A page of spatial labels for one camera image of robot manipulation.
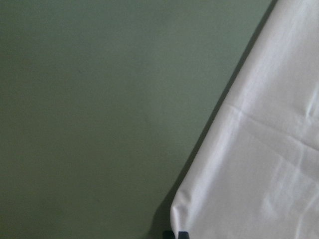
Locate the pink Snoopy t-shirt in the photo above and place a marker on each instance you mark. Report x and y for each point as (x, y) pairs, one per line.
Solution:
(256, 174)

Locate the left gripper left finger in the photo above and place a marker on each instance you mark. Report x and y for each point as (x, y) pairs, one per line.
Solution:
(168, 235)

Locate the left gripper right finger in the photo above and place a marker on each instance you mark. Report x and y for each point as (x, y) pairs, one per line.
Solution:
(183, 235)

